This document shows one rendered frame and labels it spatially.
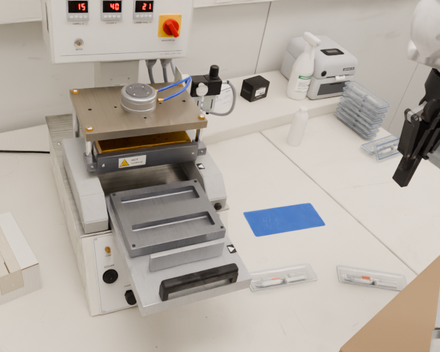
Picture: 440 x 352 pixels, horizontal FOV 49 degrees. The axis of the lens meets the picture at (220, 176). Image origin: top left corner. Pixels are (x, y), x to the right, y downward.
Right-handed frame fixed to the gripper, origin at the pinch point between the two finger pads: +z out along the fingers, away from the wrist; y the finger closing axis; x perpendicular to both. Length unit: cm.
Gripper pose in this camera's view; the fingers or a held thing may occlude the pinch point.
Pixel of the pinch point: (406, 168)
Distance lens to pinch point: 98.7
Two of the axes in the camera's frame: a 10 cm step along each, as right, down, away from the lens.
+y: 9.1, -1.4, 4.0
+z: -1.6, 7.6, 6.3
